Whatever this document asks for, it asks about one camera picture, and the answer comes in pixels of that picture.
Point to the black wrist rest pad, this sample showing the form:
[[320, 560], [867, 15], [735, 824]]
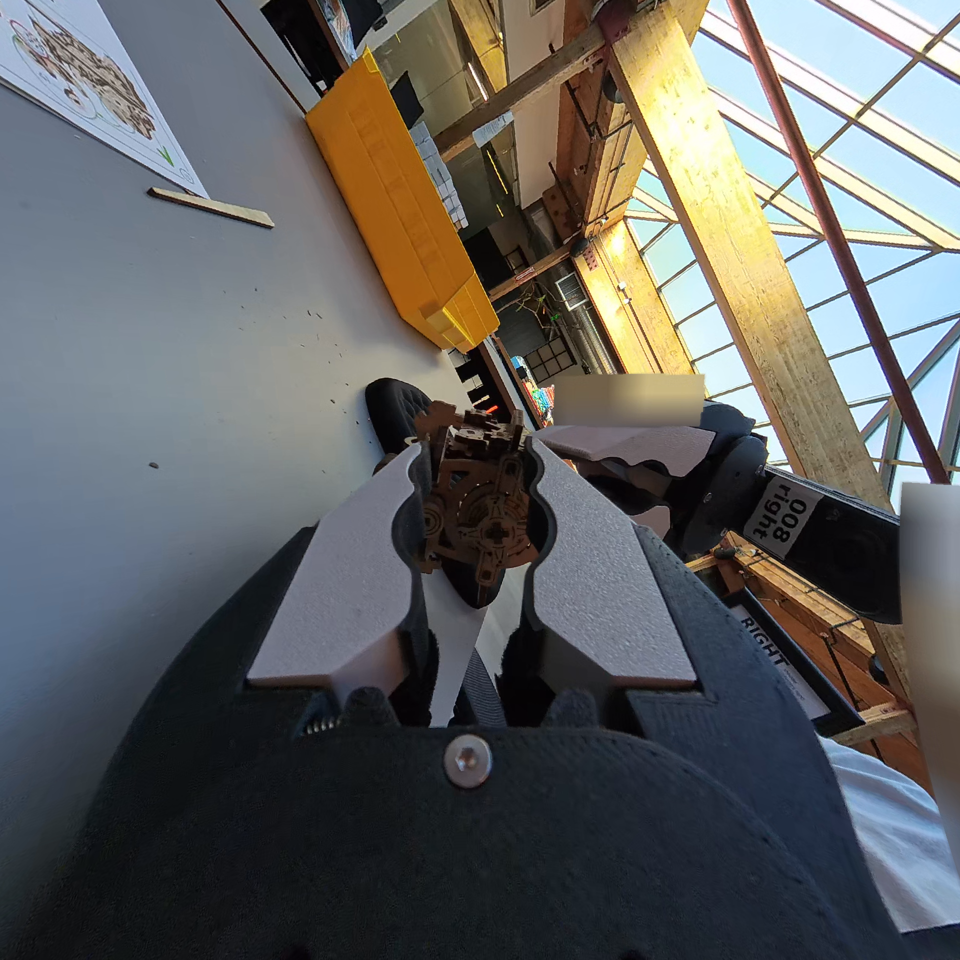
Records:
[[397, 412]]

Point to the assembly instruction booklet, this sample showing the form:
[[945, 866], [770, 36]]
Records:
[[82, 82]]

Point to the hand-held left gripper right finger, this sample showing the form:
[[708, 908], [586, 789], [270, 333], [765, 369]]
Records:
[[607, 592]]

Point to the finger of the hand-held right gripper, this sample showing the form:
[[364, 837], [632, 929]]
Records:
[[652, 442], [651, 520]]

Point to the yellow plastic bin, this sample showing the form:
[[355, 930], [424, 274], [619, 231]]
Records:
[[390, 187]]

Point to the person in white shirt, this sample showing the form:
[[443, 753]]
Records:
[[892, 840]]

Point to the stack of white boxes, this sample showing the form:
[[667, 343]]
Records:
[[442, 172]]

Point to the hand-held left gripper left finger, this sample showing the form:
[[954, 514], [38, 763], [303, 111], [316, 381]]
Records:
[[345, 592]]

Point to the thin wooden stick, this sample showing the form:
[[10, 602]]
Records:
[[214, 208]]

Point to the wooden gear model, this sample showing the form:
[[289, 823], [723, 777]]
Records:
[[480, 510]]

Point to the framed marker sign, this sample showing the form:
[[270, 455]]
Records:
[[780, 660]]

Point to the white paper notice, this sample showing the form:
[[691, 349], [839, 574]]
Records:
[[493, 129]]

